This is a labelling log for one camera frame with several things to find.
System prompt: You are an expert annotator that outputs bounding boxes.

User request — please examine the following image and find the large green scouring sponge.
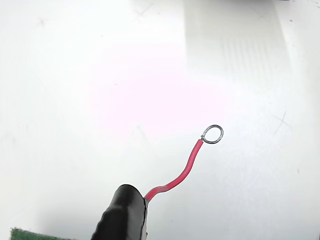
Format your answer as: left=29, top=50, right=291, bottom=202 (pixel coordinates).
left=9, top=226, right=73, bottom=240

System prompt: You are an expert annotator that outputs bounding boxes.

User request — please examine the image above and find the red wire with metal loop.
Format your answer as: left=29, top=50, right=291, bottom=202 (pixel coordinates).
left=144, top=124, right=225, bottom=202

